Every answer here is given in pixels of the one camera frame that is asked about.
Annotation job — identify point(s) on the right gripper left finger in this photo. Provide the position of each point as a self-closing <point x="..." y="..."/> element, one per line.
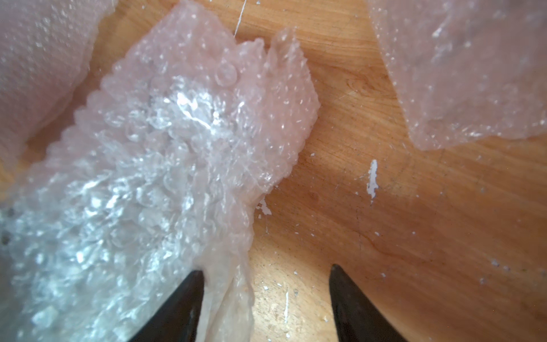
<point x="177" y="319"/>

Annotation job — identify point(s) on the bubble roll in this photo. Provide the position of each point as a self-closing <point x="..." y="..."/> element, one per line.
<point x="46" y="49"/>
<point x="159" y="175"/>

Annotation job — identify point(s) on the bubble bundle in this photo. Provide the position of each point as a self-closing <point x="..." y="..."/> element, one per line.
<point x="465" y="70"/>

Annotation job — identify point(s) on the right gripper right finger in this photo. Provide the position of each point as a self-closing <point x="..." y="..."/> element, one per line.
<point x="355" y="316"/>

